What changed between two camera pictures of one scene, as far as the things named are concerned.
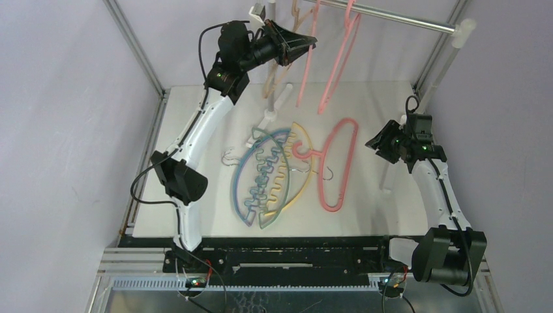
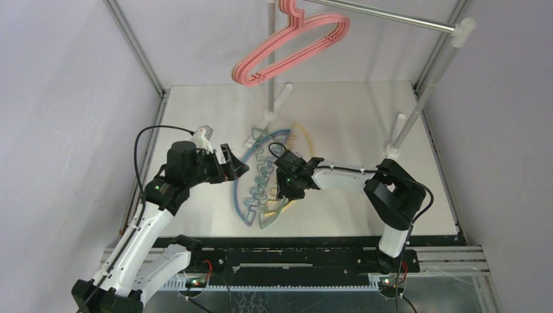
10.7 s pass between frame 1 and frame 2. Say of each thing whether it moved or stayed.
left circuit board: stayed
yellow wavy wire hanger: stayed
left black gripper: moved
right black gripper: moved
